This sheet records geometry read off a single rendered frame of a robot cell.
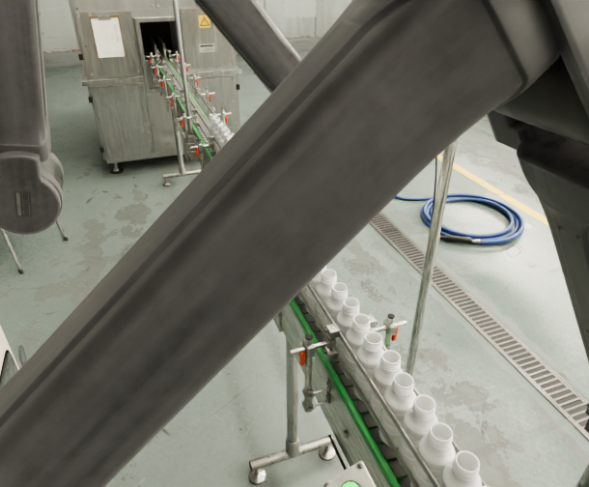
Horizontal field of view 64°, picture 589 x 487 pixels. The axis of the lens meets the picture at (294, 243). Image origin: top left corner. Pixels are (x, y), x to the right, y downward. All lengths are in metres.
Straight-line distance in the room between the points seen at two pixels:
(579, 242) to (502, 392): 2.33
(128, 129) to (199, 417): 3.05
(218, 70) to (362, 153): 4.55
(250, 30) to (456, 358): 2.30
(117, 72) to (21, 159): 4.01
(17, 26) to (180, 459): 1.91
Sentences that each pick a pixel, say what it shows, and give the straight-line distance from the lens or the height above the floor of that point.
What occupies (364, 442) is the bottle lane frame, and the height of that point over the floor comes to 0.97.
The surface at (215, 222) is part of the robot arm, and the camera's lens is 0.16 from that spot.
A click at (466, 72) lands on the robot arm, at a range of 0.17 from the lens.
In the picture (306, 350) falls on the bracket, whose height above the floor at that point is 1.08.
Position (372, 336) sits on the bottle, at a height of 1.15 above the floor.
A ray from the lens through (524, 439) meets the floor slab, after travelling 2.47.
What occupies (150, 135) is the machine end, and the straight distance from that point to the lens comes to 4.75.
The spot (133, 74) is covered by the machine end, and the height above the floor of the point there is 0.90.
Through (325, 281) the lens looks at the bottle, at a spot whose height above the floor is 1.15.
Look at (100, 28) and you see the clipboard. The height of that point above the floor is 1.28.
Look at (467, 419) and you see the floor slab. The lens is 2.44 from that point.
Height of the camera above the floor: 1.83
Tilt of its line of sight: 32 degrees down
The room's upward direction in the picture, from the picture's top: straight up
